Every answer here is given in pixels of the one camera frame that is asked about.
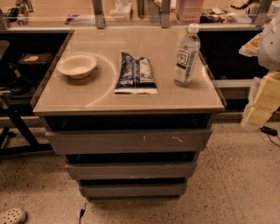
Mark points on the padded gripper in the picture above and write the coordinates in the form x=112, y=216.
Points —
x=270, y=46

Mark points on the grey bottom drawer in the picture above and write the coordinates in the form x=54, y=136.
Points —
x=118, y=191

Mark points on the grey drawer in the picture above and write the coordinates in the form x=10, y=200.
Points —
x=118, y=191
x=131, y=170
x=128, y=141

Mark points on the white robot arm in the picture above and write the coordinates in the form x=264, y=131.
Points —
x=272, y=29

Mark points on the grey drawer cabinet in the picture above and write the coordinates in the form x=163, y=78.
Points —
x=64, y=104

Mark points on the grey top drawer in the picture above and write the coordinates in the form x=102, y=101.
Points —
x=128, y=141

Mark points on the grey middle drawer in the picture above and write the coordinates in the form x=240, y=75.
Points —
x=131, y=170

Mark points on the black power adapter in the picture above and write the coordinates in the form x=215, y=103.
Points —
x=269, y=131

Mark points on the clear water bottle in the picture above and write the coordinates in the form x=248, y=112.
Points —
x=187, y=54

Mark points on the pink plastic container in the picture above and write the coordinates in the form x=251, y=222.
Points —
x=188, y=11

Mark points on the blue snack bag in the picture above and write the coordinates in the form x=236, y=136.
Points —
x=135, y=76

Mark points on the white small box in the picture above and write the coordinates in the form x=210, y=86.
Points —
x=123, y=9

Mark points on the white ceramic bowl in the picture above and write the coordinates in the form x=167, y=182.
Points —
x=77, y=66

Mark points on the black box with label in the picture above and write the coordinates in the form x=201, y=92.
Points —
x=36, y=60

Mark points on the white perforated clog shoe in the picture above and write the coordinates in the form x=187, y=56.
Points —
x=13, y=216

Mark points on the grey metal post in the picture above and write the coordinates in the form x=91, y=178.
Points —
x=98, y=14
x=165, y=13

